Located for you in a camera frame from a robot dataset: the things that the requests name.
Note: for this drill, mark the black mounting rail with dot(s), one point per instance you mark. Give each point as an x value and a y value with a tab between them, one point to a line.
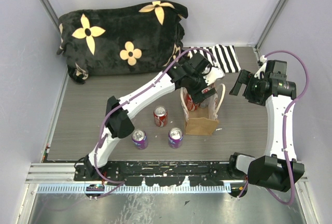
161	173

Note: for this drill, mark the black white striped cloth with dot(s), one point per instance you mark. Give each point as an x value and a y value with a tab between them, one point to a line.
225	57

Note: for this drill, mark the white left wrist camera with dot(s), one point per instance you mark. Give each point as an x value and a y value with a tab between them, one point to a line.
212	75

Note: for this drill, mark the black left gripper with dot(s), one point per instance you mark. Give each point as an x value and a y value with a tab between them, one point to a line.
196	95

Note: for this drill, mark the white slotted cable duct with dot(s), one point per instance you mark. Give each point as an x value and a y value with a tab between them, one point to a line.
99	189

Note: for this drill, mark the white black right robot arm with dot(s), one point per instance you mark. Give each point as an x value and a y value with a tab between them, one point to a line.
270	88

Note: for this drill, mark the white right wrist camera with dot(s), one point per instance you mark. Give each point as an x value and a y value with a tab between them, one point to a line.
260	66

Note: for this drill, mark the silver blue Red Bull can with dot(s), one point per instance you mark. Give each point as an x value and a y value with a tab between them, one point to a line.
205	103

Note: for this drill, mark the black floral plush blanket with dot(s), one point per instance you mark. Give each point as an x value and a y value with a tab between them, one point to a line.
143	38

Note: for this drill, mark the purple Fanta can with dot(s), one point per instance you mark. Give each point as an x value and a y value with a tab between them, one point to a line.
175	137
139	138

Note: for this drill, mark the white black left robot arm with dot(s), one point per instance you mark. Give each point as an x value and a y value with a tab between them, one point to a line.
194	75

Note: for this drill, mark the red Coca-Cola can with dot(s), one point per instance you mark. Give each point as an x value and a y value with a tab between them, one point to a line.
191	106
161	116

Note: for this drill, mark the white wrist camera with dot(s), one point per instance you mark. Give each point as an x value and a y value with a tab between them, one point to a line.
212	75
260	66

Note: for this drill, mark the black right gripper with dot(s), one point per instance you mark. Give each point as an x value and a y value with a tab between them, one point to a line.
247	78

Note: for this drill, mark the brown canvas tote bag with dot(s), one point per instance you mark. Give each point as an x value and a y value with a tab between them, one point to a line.
203	121

